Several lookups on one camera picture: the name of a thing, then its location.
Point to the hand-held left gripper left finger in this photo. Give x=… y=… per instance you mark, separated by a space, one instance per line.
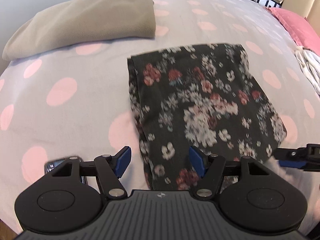
x=123 y=161

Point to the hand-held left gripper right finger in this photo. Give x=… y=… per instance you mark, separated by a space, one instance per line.
x=197 y=160

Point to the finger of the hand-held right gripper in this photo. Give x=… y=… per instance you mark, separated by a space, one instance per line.
x=292 y=163

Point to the dark floral pants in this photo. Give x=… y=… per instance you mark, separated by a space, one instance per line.
x=200 y=92

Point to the black smartphone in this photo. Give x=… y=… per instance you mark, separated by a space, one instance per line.
x=53 y=165

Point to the white garment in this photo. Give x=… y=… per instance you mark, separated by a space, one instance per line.
x=308 y=67

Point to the pink pillow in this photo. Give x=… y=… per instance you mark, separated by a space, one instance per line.
x=297 y=27

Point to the beige folded cloth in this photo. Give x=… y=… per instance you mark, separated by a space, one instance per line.
x=87 y=17

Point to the beige padded headboard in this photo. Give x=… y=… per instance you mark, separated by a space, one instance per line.
x=297 y=0

